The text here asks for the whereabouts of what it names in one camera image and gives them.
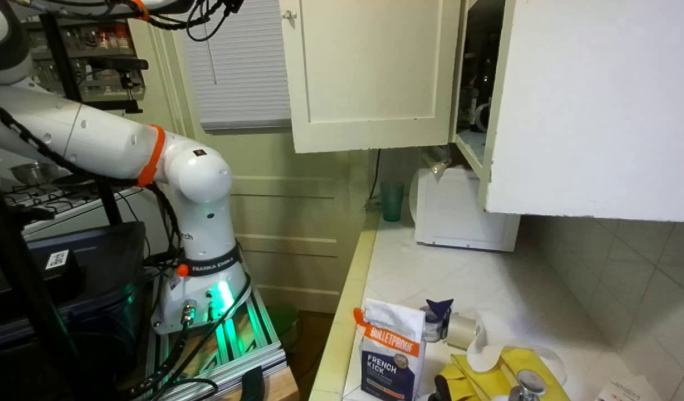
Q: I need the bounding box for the blue clip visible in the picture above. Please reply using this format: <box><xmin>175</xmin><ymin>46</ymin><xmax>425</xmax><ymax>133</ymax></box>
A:
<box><xmin>422</xmin><ymin>298</ymin><xmax>451</xmax><ymax>342</ymax></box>

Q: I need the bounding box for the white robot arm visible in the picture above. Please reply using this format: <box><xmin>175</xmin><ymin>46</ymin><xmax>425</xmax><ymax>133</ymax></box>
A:
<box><xmin>0</xmin><ymin>0</ymin><xmax>252</xmax><ymax>334</ymax></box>

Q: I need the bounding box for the cream panelled door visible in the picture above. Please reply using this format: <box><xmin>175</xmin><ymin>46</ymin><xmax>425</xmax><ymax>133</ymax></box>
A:
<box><xmin>127</xmin><ymin>0</ymin><xmax>380</xmax><ymax>315</ymax></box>

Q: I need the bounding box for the cream cabinet door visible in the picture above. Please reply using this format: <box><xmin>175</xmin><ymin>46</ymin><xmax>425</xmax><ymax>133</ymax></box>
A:
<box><xmin>279</xmin><ymin>0</ymin><xmax>460</xmax><ymax>153</ymax></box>

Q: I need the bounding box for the green plastic cup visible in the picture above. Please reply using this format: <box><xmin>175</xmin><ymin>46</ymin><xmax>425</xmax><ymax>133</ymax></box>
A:
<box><xmin>380</xmin><ymin>182</ymin><xmax>403</xmax><ymax>223</ymax></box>

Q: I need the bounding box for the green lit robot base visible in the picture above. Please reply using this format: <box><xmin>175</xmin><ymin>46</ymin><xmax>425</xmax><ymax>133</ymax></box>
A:
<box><xmin>134</xmin><ymin>288</ymin><xmax>286</xmax><ymax>401</ymax></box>

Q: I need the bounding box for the masking tape roll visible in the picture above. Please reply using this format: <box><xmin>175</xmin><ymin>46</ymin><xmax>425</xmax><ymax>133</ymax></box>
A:
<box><xmin>445</xmin><ymin>312</ymin><xmax>479</xmax><ymax>349</ymax></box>

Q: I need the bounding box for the black metal stand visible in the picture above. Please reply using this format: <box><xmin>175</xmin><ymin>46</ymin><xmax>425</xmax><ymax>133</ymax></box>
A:
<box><xmin>0</xmin><ymin>0</ymin><xmax>148</xmax><ymax>401</ymax></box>

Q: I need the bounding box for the white microwave oven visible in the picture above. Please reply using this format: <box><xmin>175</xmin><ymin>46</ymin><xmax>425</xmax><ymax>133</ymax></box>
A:
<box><xmin>410</xmin><ymin>168</ymin><xmax>522</xmax><ymax>251</ymax></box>

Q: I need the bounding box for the white right cabinet door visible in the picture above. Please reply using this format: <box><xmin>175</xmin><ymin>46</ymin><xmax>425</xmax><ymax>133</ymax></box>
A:
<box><xmin>483</xmin><ymin>0</ymin><xmax>684</xmax><ymax>223</ymax></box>

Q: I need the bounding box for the white window blind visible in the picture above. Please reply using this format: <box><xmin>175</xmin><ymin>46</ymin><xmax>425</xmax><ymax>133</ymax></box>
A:
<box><xmin>180</xmin><ymin>0</ymin><xmax>289</xmax><ymax>132</ymax></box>

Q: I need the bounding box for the white coffee bag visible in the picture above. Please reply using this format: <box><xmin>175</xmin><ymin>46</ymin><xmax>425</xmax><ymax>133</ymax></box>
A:
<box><xmin>353</xmin><ymin>298</ymin><xmax>425</xmax><ymax>401</ymax></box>

